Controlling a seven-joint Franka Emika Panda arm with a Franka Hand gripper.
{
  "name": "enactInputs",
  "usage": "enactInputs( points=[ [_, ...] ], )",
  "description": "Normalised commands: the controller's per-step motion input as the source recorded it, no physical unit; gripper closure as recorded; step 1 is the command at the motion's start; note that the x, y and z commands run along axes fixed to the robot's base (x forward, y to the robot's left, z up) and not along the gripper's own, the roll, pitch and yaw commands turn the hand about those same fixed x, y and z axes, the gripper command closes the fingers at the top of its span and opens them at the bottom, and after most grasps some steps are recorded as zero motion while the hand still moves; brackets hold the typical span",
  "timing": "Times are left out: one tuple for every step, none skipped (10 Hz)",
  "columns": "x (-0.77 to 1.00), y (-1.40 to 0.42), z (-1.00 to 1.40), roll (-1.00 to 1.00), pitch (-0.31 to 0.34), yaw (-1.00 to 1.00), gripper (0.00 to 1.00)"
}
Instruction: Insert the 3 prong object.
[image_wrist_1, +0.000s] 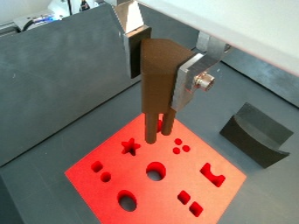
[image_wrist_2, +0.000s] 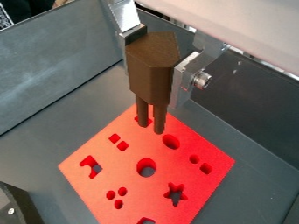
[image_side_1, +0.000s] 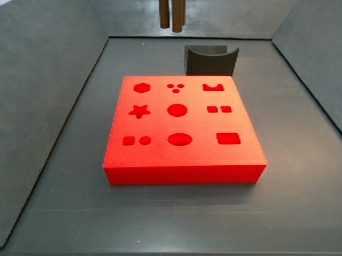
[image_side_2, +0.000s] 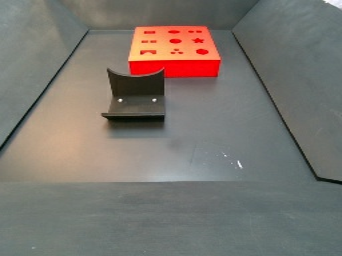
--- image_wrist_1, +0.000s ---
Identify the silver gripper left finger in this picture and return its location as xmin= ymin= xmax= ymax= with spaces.
xmin=113 ymin=0 xmax=152 ymax=79

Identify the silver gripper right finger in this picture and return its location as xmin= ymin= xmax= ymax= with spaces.
xmin=170 ymin=31 xmax=229 ymax=111

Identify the brown three prong block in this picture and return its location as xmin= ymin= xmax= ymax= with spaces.
xmin=140 ymin=38 xmax=193 ymax=144

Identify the grey side panel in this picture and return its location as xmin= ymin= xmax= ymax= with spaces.
xmin=0 ymin=3 xmax=136 ymax=166

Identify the black curved block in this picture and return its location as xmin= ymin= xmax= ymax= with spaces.
xmin=218 ymin=103 xmax=293 ymax=168

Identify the red foam shape board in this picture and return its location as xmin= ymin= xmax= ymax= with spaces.
xmin=65 ymin=116 xmax=246 ymax=224

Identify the robot base with cables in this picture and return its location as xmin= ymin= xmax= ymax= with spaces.
xmin=0 ymin=0 xmax=104 ymax=38

